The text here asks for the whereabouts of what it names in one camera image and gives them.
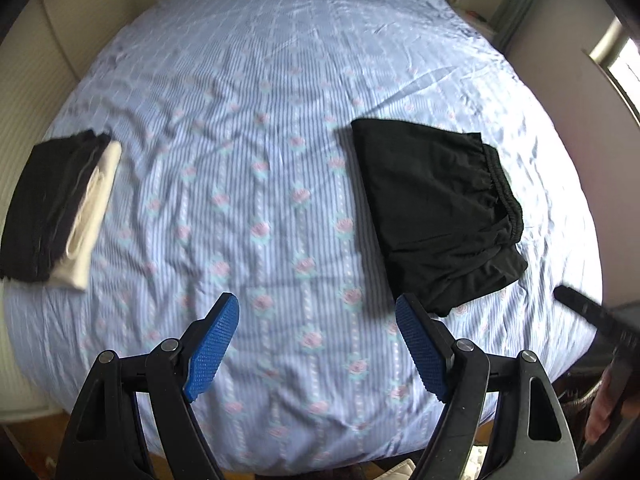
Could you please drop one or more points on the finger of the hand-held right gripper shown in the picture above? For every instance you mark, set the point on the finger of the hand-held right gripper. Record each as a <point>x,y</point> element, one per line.
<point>582,306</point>

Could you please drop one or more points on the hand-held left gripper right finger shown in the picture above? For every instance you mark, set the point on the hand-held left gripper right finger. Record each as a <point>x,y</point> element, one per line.
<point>422,350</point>

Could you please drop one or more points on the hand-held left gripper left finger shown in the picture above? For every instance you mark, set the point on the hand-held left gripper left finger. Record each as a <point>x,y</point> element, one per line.
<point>210,350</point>

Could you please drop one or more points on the black pants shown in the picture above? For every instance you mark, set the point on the black pants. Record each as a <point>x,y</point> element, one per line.
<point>435,210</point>

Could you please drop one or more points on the person's right hand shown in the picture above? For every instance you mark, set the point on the person's right hand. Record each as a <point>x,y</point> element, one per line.
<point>600,405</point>

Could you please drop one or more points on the white cloth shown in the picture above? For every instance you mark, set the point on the white cloth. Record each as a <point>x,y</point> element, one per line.
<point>401,471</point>

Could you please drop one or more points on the folded white garment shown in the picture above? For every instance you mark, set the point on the folded white garment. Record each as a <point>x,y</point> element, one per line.
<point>95,205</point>

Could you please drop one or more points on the folded black garment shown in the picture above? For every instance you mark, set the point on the folded black garment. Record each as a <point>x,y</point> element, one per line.
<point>45,200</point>

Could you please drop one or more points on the bed with blue floral sheet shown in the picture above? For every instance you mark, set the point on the bed with blue floral sheet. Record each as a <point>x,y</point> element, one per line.
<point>250,85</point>

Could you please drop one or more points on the white nightstand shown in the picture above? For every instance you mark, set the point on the white nightstand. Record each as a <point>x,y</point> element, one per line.
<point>472,14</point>

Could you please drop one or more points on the green curtain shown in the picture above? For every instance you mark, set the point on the green curtain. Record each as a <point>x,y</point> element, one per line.
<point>520,0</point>

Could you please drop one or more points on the window with green frame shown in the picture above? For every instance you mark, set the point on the window with green frame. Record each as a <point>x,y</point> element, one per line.
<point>620,60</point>

